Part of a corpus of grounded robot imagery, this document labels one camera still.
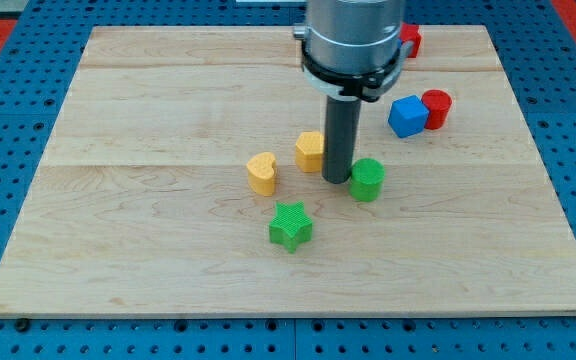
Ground yellow pentagon block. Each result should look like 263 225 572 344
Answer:
295 131 324 173

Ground blue cube block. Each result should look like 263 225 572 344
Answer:
388 95 429 138

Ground green star block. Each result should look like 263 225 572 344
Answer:
269 201 313 253

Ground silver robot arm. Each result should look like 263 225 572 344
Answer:
293 0 413 102

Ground red block behind arm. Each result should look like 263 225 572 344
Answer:
400 23 423 58

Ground green cylinder block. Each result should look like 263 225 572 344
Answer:
349 158 385 202

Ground wooden board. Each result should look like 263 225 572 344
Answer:
0 25 576 319

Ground yellow heart block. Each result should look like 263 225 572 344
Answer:
246 152 277 196

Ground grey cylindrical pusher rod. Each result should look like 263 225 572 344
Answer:
322 97 361 184

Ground red cylinder block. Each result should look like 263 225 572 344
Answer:
421 89 452 130

